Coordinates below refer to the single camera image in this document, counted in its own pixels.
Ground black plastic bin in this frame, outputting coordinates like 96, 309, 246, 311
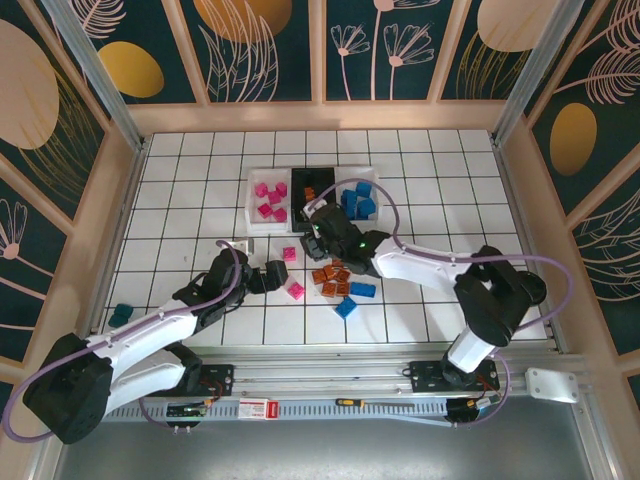
289, 167, 337, 234

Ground white plastic bin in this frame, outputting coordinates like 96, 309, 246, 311
243, 167, 294, 235
333, 166, 381, 226

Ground teal lego brick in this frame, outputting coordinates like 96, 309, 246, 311
108, 303, 134, 327

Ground red white label tag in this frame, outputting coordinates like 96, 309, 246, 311
238, 398, 279, 421

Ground yellow and black screwdriver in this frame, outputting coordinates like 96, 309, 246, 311
334, 397, 416, 409

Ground dark panel with flower outlines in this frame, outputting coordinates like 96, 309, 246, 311
324, 0, 436, 101

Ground grey metal sheet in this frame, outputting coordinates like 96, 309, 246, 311
54, 419, 601, 480

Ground dark panel with single flower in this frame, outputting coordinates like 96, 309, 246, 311
0, 169, 71, 364

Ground black controller with yellow plug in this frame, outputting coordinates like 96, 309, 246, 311
447, 397, 501, 422

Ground dark panel with yellow oval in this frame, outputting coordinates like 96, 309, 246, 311
74, 0, 209, 106

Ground dark panel with leaf outlines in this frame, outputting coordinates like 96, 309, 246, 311
179, 0, 321, 104

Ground dark panel, oval and fern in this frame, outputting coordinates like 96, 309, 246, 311
524, 0, 640, 219

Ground dark panel with cream circle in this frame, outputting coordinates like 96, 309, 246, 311
439, 0, 566, 101

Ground dark panel with golden lines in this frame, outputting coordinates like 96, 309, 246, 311
0, 0, 111, 224

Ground dark panel with fern outlines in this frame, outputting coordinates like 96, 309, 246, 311
569, 174, 640, 356

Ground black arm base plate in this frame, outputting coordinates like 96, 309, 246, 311
409, 359, 501, 394
144, 363, 236, 399

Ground aluminium mounting rail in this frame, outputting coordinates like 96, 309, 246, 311
92, 344, 591, 401

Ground grey slotted cable duct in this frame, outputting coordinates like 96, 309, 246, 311
99, 402, 451, 424

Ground aluminium frame post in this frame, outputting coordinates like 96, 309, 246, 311
490, 0, 591, 149
39, 0, 149, 154

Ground white metal bracket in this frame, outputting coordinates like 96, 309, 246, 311
526, 367, 581, 404

